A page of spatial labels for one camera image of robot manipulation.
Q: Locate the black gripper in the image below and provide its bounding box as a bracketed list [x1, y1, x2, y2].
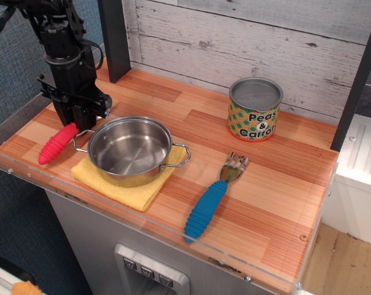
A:
[38, 45, 112, 130]

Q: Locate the red handled spoon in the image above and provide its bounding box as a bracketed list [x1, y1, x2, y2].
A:
[38, 122, 79, 165]

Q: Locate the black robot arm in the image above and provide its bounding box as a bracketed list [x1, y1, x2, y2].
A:
[0, 1, 112, 132]

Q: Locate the stainless steel pot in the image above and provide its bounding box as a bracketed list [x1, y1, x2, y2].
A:
[72, 116, 191, 187]

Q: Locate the yellow folded cloth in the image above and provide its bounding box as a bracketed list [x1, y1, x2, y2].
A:
[71, 156, 176, 212]

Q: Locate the grey toy kitchen cabinet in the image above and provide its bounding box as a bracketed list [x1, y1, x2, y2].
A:
[46, 191, 269, 294]

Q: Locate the silver button panel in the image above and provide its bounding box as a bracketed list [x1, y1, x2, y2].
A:
[114, 243, 191, 295]

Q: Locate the peas and carrots can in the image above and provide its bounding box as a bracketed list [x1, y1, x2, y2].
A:
[227, 77, 283, 142]

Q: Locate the orange object bottom left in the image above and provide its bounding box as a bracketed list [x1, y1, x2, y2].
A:
[11, 281, 43, 295]

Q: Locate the white side cabinet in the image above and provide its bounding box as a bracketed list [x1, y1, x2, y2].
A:
[321, 114, 371, 243]

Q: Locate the clear acrylic guard rail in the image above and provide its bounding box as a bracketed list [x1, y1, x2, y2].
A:
[0, 88, 338, 294]

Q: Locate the dark left upright post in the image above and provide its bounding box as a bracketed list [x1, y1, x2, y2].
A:
[98, 0, 131, 83]

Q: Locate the dark upright post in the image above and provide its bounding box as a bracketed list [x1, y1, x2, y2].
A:
[98, 0, 131, 83]
[330, 32, 371, 152]

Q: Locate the blue handled fork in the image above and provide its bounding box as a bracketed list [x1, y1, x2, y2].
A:
[184, 152, 249, 243]

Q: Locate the dark right upright post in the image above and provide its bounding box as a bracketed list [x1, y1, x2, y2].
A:
[330, 32, 371, 152]

